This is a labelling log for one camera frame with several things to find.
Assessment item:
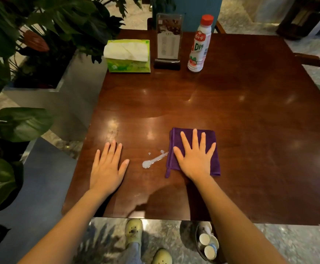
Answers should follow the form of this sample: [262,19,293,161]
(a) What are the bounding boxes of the person's right hand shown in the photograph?
[173,128,217,183]

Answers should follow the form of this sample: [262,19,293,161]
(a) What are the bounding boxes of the person's left hand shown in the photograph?
[89,140,130,198]

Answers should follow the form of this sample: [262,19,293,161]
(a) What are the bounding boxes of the purple cleaning cloth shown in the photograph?
[165,127,222,179]

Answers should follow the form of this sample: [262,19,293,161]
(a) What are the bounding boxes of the white paper cup blue band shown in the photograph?
[204,235,220,261]

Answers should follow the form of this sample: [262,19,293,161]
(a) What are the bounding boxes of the white milk bottle red cap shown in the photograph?
[187,14,215,73]

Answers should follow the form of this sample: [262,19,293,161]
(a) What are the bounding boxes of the green tissue box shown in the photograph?
[103,39,151,73]

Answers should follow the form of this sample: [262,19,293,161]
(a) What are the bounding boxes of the clear acrylic menu stand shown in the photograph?
[153,12,184,71]

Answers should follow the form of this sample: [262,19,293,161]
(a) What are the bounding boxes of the person's right forearm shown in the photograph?
[190,174,288,264]

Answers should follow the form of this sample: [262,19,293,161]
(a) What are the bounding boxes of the person's left forearm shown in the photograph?
[17,189,114,264]

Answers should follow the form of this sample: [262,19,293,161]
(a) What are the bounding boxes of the person's yellow left shoe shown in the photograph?
[124,218,143,248]

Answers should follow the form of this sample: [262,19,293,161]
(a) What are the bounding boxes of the person's yellow shoe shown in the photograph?
[151,247,173,264]
[124,218,143,248]

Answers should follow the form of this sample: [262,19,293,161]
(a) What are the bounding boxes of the black waste bin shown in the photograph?
[195,221,228,264]

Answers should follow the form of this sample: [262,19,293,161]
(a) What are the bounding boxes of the person's grey patterned trousers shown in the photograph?
[118,242,143,264]

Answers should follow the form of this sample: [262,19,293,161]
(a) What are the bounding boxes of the person's yellow right shoe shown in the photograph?
[151,247,173,264]

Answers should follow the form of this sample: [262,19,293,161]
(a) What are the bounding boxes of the white spilled milk streak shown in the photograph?
[142,150,169,169]

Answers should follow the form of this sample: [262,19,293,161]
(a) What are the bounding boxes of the grey metal planter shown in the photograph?
[0,133,78,264]
[1,49,109,142]

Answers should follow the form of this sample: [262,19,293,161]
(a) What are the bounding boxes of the small green leafy plant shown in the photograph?
[0,107,55,248]

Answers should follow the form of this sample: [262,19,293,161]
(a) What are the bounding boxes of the blue upholstered chair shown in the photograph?
[147,0,226,35]

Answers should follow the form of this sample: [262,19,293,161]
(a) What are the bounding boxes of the green upholstered wooden armchair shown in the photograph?
[293,52,320,113]

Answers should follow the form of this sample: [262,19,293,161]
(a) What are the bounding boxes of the large green leafy plant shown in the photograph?
[0,0,177,98]

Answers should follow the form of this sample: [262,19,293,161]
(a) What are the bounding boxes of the dark wooden stand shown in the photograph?
[275,0,320,41]

